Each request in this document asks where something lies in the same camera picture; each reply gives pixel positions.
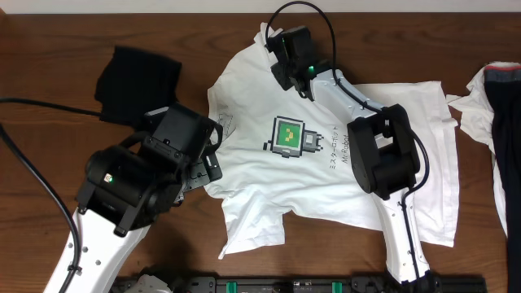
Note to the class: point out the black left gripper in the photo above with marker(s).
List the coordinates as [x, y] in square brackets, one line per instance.
[201, 175]

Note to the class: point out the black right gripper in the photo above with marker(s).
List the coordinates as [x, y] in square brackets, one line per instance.
[279, 74]

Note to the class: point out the white printed t-shirt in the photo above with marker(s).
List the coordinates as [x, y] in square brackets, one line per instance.
[281, 153]

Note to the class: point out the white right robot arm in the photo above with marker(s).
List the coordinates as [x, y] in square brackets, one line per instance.
[386, 155]

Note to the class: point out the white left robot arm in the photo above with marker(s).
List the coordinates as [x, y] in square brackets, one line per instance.
[126, 188]

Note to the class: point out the black folded cloth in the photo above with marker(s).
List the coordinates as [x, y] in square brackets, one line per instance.
[135, 82]

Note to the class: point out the white crumpled garment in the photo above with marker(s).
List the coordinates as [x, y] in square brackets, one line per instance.
[476, 121]

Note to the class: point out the dark navy striped garment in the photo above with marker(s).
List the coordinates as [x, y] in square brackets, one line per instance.
[502, 87]

